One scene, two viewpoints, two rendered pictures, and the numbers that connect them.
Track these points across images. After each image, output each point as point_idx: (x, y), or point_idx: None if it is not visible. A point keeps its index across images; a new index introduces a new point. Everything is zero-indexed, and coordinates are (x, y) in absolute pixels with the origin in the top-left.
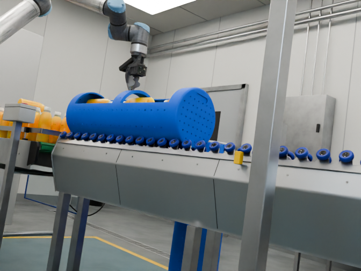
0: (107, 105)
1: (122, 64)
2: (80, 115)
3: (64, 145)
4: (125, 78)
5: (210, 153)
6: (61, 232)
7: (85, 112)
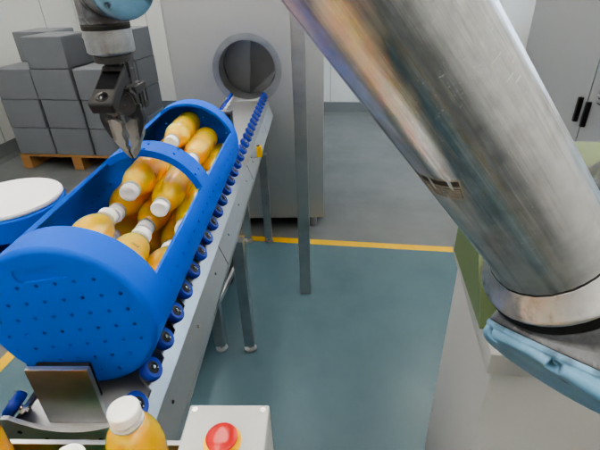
0: (203, 197)
1: (117, 92)
2: (182, 274)
3: (165, 399)
4: (143, 129)
5: (242, 164)
6: None
7: (187, 254)
